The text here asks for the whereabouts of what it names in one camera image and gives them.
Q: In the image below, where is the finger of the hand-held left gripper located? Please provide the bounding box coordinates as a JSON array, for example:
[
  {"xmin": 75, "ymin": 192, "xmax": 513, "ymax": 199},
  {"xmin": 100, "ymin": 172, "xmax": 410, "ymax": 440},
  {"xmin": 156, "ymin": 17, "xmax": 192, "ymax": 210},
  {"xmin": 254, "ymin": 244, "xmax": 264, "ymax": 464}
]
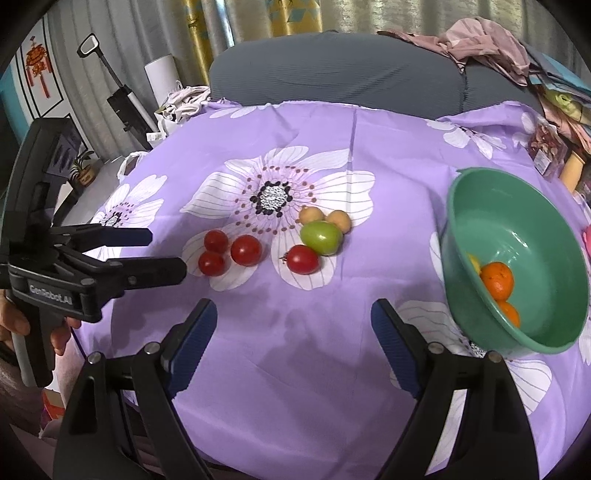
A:
[
  {"xmin": 58, "ymin": 249, "xmax": 188, "ymax": 306},
  {"xmin": 50, "ymin": 224, "xmax": 153, "ymax": 254}
]

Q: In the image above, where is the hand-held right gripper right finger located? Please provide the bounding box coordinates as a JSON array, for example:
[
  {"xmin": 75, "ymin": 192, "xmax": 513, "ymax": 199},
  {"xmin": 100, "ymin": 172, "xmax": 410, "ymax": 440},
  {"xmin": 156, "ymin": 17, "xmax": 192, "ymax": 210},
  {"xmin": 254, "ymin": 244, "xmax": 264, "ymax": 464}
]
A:
[{"xmin": 370, "ymin": 298, "xmax": 539, "ymax": 480}]

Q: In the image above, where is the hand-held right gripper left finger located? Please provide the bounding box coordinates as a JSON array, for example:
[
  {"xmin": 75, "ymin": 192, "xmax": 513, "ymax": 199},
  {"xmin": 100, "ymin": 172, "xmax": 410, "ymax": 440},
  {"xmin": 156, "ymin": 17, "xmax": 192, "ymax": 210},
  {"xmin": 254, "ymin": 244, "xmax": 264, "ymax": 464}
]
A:
[{"xmin": 53, "ymin": 298, "xmax": 219, "ymax": 480}]

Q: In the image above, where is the red cherry tomato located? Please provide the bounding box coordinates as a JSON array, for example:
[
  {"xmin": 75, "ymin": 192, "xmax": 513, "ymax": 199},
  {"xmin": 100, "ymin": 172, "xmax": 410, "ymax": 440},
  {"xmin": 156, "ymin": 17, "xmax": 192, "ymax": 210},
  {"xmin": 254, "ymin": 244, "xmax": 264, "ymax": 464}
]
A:
[
  {"xmin": 230, "ymin": 234, "xmax": 263, "ymax": 267},
  {"xmin": 204, "ymin": 229, "xmax": 230, "ymax": 254},
  {"xmin": 198, "ymin": 251, "xmax": 227, "ymax": 277}
]

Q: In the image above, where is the small orange mandarin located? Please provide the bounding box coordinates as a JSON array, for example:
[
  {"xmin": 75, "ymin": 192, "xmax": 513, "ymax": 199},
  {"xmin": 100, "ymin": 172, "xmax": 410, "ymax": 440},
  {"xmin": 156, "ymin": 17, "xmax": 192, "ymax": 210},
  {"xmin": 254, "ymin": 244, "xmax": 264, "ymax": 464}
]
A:
[{"xmin": 494, "ymin": 300, "xmax": 521, "ymax": 328}]

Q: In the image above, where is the large orange mandarin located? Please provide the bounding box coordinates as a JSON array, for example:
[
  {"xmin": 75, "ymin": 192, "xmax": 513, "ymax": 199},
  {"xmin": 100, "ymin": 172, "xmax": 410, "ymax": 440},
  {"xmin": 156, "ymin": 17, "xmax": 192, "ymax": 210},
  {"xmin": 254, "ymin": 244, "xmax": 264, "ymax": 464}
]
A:
[{"xmin": 479, "ymin": 261, "xmax": 515, "ymax": 301}]

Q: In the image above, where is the red tomato with green stem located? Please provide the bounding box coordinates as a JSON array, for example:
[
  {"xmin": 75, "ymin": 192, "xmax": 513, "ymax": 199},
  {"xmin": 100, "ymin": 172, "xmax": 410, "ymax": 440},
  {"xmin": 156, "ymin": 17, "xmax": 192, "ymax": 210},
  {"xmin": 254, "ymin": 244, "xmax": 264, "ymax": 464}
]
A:
[{"xmin": 280, "ymin": 244, "xmax": 321, "ymax": 275}]

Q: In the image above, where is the green plastic bowl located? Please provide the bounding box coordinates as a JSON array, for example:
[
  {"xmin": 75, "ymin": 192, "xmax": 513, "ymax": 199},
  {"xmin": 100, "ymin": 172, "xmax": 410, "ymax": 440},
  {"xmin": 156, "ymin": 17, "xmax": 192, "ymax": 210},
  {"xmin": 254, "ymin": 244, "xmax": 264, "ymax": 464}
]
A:
[{"xmin": 441, "ymin": 167, "xmax": 591, "ymax": 355}]

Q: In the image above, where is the person's left forearm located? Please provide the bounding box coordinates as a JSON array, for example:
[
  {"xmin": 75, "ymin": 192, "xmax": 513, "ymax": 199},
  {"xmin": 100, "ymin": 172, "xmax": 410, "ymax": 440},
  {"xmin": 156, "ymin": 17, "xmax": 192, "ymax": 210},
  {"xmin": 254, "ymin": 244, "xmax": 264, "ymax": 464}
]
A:
[{"xmin": 0, "ymin": 342, "xmax": 54, "ymax": 437}]

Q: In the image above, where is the person's left hand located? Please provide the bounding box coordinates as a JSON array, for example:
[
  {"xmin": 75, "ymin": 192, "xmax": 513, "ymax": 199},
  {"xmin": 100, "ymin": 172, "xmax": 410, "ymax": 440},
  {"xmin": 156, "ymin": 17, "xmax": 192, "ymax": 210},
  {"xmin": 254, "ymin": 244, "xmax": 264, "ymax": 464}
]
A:
[{"xmin": 0, "ymin": 290, "xmax": 82, "ymax": 356}]

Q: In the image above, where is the potted plant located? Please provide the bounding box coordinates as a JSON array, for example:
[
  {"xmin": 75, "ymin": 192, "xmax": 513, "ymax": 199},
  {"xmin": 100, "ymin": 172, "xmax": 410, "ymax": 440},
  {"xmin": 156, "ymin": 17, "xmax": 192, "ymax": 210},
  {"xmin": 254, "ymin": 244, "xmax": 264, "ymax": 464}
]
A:
[{"xmin": 68, "ymin": 148, "xmax": 101, "ymax": 190}]

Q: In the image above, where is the white plastic bag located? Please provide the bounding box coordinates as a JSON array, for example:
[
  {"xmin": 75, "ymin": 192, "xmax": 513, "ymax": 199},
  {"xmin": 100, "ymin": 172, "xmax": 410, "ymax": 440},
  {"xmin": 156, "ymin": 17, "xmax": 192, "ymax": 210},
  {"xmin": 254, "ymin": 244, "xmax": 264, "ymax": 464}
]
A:
[{"xmin": 117, "ymin": 150, "xmax": 151, "ymax": 180}]

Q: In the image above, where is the purple floral tablecloth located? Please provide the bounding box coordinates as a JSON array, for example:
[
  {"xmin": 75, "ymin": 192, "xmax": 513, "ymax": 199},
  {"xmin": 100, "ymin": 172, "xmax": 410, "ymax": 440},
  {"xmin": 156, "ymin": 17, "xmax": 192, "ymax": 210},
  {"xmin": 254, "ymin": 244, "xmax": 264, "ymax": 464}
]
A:
[{"xmin": 74, "ymin": 99, "xmax": 591, "ymax": 480}]

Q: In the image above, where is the black stick vacuum cleaner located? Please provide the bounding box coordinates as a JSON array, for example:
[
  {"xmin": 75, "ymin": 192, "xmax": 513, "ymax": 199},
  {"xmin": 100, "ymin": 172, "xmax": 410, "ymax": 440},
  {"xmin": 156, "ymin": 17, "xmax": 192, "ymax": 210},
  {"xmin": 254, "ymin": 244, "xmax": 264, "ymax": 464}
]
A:
[{"xmin": 78, "ymin": 33, "xmax": 160, "ymax": 151}]

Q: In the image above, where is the white patterned cloth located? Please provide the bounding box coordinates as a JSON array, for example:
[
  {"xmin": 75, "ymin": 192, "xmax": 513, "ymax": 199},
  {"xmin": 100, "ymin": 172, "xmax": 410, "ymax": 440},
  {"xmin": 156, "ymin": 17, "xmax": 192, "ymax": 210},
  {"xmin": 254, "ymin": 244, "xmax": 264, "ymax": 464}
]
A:
[{"xmin": 157, "ymin": 85, "xmax": 212, "ymax": 125}]

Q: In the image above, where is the white paper roll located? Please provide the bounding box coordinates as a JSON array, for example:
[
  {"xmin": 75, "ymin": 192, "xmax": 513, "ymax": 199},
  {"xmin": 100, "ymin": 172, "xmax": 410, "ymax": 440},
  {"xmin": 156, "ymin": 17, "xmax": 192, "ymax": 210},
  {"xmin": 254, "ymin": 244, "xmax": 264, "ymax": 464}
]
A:
[{"xmin": 144, "ymin": 54, "xmax": 182, "ymax": 106}]

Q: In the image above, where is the grey curtain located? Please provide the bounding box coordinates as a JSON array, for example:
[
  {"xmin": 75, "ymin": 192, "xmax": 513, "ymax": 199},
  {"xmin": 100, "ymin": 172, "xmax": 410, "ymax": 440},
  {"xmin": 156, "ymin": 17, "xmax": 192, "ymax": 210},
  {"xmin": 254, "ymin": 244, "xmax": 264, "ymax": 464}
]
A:
[{"xmin": 46, "ymin": 0, "xmax": 195, "ymax": 162}]

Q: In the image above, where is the yellow deer print curtain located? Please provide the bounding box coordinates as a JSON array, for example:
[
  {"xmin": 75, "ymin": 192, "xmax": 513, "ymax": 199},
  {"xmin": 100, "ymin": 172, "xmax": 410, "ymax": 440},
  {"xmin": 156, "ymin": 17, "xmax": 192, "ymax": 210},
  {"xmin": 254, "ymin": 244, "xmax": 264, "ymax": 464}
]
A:
[{"xmin": 182, "ymin": 0, "xmax": 324, "ymax": 86}]

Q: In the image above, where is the yellow cup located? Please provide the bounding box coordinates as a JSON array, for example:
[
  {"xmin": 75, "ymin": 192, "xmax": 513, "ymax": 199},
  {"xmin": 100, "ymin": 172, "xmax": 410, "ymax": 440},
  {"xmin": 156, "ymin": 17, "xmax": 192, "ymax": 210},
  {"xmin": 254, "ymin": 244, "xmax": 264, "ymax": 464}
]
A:
[{"xmin": 558, "ymin": 151, "xmax": 589, "ymax": 193}]

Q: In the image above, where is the grey sofa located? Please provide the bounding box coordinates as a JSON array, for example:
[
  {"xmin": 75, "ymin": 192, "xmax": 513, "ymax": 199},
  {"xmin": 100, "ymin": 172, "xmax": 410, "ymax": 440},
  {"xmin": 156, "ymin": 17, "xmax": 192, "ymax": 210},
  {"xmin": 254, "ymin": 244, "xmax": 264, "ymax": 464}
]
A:
[{"xmin": 209, "ymin": 30, "xmax": 546, "ymax": 125}]

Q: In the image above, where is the stack of folded colourful clothes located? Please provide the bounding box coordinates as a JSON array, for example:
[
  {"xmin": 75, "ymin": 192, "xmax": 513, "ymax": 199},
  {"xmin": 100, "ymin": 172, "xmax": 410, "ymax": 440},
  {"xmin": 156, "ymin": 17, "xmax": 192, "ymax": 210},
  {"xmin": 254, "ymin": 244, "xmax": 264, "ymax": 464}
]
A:
[{"xmin": 522, "ymin": 41, "xmax": 591, "ymax": 153}]

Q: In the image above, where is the pink crumpled garment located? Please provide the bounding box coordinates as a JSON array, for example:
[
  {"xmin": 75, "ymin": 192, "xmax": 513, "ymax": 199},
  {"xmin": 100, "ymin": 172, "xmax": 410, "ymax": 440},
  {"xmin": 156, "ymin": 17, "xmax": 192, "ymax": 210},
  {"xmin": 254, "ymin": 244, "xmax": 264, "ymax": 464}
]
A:
[{"xmin": 376, "ymin": 17, "xmax": 532, "ymax": 86}]

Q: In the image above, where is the beige textured curtain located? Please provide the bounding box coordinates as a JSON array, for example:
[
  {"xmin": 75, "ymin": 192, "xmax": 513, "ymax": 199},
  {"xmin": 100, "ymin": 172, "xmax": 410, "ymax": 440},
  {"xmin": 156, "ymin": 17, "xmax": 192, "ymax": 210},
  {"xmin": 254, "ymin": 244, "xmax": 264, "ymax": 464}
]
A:
[{"xmin": 203, "ymin": 0, "xmax": 462, "ymax": 61}]

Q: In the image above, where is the wall poster with red knot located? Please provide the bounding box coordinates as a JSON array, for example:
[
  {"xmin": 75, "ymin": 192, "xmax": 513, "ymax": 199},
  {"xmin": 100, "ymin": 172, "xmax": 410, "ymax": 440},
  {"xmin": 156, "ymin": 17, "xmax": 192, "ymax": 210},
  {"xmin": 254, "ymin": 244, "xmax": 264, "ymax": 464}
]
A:
[{"xmin": 14, "ymin": 18, "xmax": 68, "ymax": 118}]

